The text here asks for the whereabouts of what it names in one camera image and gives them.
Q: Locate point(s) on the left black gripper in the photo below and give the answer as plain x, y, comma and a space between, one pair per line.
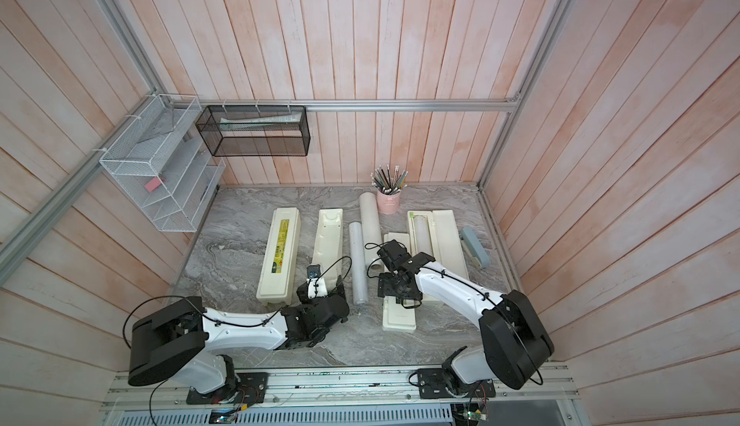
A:
303, 293

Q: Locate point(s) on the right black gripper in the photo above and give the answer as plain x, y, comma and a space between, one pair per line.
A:
384, 286

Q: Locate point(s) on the thin plastic wrap roll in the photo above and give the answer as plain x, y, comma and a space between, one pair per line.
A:
358, 270

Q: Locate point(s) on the cream dispenser lid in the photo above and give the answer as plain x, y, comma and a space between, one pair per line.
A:
396, 318
451, 254

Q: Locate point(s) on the cream dispenser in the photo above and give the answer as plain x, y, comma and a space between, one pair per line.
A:
277, 277
328, 244

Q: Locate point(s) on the thick plastic wrap roll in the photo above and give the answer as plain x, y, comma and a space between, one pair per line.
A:
371, 228

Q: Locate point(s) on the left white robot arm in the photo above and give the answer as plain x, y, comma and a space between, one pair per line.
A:
186, 340

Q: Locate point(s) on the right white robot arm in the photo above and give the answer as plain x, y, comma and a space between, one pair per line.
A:
514, 341

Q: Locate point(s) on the blue stapler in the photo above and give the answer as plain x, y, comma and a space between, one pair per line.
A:
474, 248

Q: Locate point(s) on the pink pencil cup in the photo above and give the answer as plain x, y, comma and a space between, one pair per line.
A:
388, 203

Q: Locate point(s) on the bundle of pencils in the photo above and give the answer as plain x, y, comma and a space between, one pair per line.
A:
389, 181

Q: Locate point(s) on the pink eraser block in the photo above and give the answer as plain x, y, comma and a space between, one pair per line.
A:
153, 184

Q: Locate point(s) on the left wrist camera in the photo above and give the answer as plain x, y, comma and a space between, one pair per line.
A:
315, 285

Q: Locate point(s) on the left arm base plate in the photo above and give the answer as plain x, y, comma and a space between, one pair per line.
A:
244, 388

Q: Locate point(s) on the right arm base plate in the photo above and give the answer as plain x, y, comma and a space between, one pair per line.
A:
441, 383

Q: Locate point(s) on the aluminium front rail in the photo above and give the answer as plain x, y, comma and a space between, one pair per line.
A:
338, 386

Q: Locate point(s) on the black wire basket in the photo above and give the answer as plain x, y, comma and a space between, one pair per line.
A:
231, 130

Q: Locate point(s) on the white wire shelf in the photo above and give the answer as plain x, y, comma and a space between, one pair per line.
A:
157, 142

